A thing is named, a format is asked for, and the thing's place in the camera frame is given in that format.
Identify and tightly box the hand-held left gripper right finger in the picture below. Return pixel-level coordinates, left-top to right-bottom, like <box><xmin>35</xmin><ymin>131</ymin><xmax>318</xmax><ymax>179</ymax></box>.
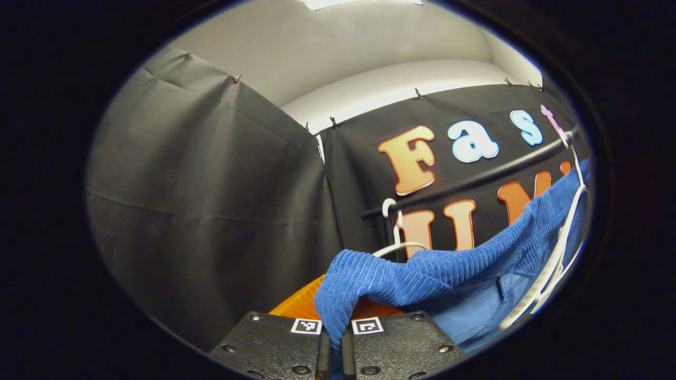
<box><xmin>341</xmin><ymin>297</ymin><xmax>469</xmax><ymax>380</ymax></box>

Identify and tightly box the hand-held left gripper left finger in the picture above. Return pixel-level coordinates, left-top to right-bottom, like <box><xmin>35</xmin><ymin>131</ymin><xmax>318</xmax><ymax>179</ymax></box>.
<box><xmin>209</xmin><ymin>274</ymin><xmax>332</xmax><ymax>380</ymax></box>

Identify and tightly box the blue corduroy jacket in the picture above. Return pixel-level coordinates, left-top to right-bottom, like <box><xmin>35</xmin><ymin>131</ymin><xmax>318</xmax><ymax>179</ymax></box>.
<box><xmin>314</xmin><ymin>158</ymin><xmax>592</xmax><ymax>354</ymax></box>

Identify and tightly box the white plastic hanger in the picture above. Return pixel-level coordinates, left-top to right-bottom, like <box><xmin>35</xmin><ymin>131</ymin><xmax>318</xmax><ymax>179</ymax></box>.
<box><xmin>372</xmin><ymin>198</ymin><xmax>431</xmax><ymax>259</ymax></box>
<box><xmin>499</xmin><ymin>127</ymin><xmax>589</xmax><ymax>330</ymax></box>

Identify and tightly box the black clothes rack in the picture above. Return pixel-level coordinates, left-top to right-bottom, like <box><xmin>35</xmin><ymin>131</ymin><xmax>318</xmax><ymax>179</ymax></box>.
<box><xmin>362</xmin><ymin>126</ymin><xmax>581</xmax><ymax>262</ymax></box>

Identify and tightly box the plain black backdrop cloth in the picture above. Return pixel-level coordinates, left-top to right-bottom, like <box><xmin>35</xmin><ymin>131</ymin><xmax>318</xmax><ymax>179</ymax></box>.
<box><xmin>86</xmin><ymin>46</ymin><xmax>344</xmax><ymax>353</ymax></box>

